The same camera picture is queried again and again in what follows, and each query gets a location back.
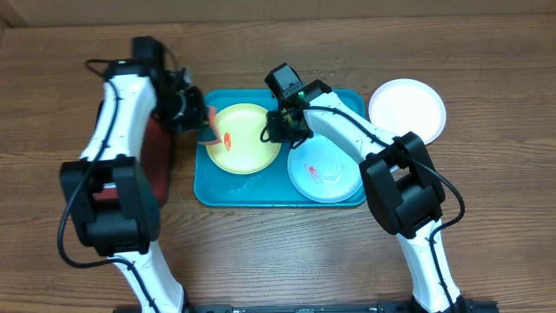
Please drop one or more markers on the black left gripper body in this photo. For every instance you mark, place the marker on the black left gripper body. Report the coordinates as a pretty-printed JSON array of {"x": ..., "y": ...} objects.
[{"x": 178, "y": 111}]

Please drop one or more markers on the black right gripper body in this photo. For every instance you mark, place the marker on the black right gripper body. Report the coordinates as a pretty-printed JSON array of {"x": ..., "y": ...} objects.
[{"x": 280, "y": 130}]

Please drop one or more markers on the yellow-green plate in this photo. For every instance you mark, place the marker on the yellow-green plate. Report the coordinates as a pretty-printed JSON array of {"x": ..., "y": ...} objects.
[{"x": 241, "y": 151}]

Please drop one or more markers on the light blue plate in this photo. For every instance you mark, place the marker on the light blue plate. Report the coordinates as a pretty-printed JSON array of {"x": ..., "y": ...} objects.
[{"x": 322, "y": 172}]

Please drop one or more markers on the white plate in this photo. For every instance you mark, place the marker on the white plate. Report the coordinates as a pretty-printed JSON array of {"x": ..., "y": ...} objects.
[{"x": 403, "y": 105}]

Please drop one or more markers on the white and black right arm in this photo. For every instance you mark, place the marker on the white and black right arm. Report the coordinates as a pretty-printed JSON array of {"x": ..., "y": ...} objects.
[{"x": 404, "y": 191}]

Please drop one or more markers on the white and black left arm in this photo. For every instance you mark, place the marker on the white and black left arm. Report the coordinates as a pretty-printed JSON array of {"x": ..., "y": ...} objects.
[{"x": 115, "y": 190}]

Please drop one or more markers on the dark red water tray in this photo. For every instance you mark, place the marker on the dark red water tray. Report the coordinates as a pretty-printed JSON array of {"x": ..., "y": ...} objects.
[{"x": 155, "y": 159}]

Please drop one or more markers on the teal plastic serving tray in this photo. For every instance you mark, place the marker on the teal plastic serving tray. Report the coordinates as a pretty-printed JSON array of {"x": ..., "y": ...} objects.
[{"x": 267, "y": 188}]

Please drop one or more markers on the brown cardboard back panel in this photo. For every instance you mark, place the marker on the brown cardboard back panel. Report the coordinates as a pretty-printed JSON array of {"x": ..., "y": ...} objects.
[{"x": 57, "y": 13}]

